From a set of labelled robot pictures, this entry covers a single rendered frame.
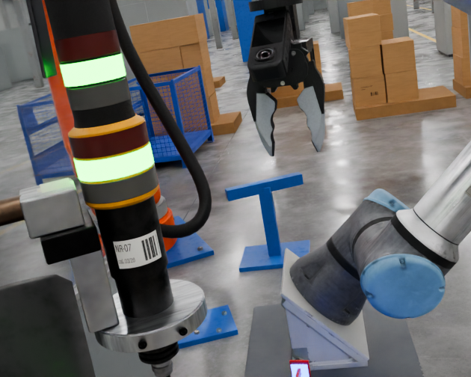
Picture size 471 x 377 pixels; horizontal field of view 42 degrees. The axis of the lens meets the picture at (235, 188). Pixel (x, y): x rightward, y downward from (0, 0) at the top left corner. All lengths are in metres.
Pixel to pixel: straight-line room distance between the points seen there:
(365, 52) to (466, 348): 5.34
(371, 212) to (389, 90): 6.87
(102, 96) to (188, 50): 7.97
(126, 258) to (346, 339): 0.78
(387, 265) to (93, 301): 0.62
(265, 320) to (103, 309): 0.95
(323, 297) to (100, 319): 0.76
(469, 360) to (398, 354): 1.80
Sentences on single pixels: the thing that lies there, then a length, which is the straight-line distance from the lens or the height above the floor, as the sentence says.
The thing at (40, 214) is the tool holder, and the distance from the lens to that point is 0.34.
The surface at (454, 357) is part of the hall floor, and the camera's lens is 2.95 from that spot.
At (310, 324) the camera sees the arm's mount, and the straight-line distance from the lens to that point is 1.08.
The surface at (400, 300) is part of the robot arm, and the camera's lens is 0.95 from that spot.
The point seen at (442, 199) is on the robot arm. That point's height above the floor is 1.31.
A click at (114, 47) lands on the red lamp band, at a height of 1.62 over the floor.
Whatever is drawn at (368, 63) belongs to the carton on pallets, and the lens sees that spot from 7.84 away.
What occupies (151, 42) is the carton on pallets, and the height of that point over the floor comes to 1.34.
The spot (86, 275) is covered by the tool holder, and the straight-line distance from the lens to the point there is 0.36.
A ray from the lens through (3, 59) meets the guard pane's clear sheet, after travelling 1.51.
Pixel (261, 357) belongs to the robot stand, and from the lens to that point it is 1.18.
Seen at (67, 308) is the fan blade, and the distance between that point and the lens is 0.53.
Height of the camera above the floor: 1.63
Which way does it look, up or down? 17 degrees down
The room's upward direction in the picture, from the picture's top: 10 degrees counter-clockwise
